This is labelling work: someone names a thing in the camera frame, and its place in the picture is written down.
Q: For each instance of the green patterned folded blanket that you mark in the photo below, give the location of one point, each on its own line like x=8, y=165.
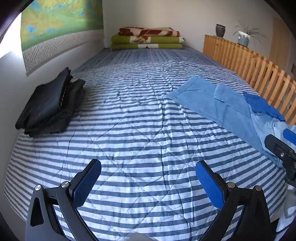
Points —
x=124, y=39

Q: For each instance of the blue striped sweater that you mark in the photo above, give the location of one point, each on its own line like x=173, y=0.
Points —
x=263, y=105

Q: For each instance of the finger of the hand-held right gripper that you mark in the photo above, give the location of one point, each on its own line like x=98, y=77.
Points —
x=290, y=135
x=277, y=148

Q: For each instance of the red and white folded blanket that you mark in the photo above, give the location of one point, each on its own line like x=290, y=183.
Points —
x=148, y=32

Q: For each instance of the striped quilted bedspread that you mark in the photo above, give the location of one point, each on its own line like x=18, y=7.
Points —
x=143, y=111

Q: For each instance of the wooden slatted bed rail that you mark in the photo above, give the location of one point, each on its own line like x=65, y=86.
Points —
x=249, y=62

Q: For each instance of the dark ceramic vase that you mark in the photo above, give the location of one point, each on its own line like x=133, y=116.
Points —
x=220, y=30

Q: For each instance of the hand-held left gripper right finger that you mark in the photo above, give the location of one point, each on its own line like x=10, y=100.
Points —
x=209, y=183

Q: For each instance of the potted plant in pale pot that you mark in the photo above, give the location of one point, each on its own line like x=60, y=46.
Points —
x=244, y=38

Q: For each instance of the landscape wall hanging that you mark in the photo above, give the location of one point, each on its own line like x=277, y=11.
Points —
x=57, y=20

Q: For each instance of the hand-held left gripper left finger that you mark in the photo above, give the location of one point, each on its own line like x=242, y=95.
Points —
x=86, y=183

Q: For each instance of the wooden door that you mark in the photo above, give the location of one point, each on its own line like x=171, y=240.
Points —
x=279, y=44

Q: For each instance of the shiny black folded jacket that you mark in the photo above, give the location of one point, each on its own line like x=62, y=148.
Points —
x=46, y=99

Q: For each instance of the pale blue shirt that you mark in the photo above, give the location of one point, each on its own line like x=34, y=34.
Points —
x=268, y=129

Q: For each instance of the light blue cloth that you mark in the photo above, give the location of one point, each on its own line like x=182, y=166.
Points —
x=208, y=102

